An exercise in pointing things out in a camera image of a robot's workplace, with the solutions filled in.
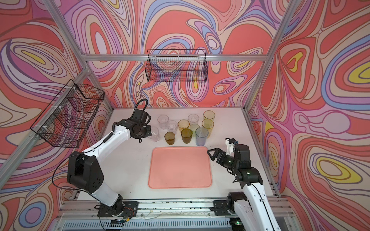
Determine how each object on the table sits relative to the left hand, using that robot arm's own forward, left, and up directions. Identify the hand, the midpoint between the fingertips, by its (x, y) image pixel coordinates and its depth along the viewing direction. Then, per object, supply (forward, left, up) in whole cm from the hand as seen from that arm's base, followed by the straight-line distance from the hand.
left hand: (150, 132), depth 88 cm
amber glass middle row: (+14, -20, -8) cm, 26 cm away
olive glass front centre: (+5, -23, -8) cm, 25 cm away
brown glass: (+3, -11, -9) cm, 15 cm away
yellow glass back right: (+16, -38, 0) cm, 42 cm away
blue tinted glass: (-2, -32, +1) cm, 32 cm away
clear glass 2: (+13, -12, -10) cm, 20 cm away
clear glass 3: (+20, -28, -8) cm, 35 cm away
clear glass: (+19, -5, -9) cm, 22 cm away
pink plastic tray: (-16, -18, -16) cm, 29 cm away
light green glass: (+9, -27, -6) cm, 29 cm away
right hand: (-18, -37, +1) cm, 41 cm away
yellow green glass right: (+11, -38, -4) cm, 40 cm away
